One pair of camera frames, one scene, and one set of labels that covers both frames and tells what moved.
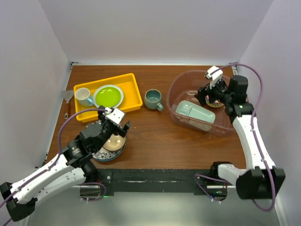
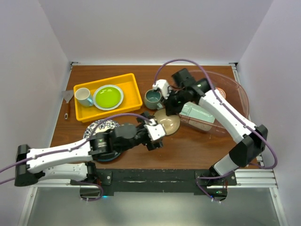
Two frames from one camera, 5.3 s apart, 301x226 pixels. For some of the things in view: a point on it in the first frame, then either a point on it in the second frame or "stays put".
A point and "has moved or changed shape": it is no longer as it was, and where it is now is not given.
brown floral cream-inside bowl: [114, 143] has moved or changed shape
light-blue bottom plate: [112, 158] stays put
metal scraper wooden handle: [67, 95] stays put
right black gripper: [202, 92] -> [171, 108]
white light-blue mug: [82, 94] stays put
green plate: [108, 96] stays put
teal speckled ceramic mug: [152, 98] stays put
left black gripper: [118, 130] -> [155, 143]
